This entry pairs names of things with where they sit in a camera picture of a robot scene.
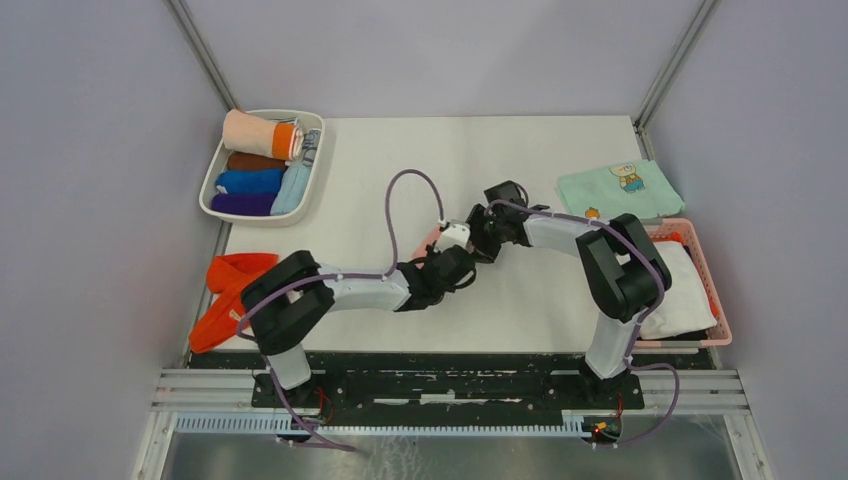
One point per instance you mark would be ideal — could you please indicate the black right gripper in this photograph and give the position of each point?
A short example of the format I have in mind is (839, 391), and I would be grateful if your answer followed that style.
(485, 252)

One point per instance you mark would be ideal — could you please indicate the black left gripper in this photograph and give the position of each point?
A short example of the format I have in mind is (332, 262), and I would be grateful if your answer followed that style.
(433, 252)

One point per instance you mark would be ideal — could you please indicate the pink panda towel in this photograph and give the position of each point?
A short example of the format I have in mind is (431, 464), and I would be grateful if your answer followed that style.
(429, 245)

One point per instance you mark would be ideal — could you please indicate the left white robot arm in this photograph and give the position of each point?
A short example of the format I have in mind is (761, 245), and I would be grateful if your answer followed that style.
(284, 305)

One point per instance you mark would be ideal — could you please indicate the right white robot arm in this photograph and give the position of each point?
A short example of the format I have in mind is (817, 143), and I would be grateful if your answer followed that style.
(627, 277)

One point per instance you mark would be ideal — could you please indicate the green cartoon bear cloth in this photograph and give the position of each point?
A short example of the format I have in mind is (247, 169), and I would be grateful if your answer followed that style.
(639, 188)

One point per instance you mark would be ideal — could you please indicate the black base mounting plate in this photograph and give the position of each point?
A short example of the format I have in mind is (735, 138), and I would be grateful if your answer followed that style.
(437, 390)

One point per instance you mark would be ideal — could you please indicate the light blue rolled towel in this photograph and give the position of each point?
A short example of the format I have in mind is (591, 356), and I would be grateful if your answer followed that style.
(297, 175)

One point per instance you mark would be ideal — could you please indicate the white folded towel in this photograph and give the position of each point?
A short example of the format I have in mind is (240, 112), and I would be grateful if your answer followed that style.
(689, 298)

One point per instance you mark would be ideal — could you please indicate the purple rolled towel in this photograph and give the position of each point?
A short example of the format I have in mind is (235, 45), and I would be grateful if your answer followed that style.
(243, 204)

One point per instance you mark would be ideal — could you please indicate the brown rolled towel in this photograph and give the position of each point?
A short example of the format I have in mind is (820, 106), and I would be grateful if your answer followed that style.
(240, 161)

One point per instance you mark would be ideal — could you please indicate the peach orange rolled towel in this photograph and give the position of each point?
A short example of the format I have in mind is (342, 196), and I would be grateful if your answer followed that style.
(247, 133)

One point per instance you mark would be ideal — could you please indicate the white plastic tray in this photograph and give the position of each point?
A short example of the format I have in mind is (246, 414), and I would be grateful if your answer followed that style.
(217, 166)

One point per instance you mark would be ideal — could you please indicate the pink perforated plastic basket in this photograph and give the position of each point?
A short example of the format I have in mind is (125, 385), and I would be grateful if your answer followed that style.
(691, 315)

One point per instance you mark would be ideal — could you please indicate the aluminium corner frame post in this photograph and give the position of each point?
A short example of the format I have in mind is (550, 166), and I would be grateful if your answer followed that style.
(682, 48)

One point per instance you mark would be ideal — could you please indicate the front aluminium rail frame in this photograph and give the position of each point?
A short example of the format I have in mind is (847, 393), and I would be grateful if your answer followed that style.
(711, 435)

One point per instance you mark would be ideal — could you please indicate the left aluminium frame post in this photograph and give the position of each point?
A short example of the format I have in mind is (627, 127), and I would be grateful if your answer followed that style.
(183, 17)

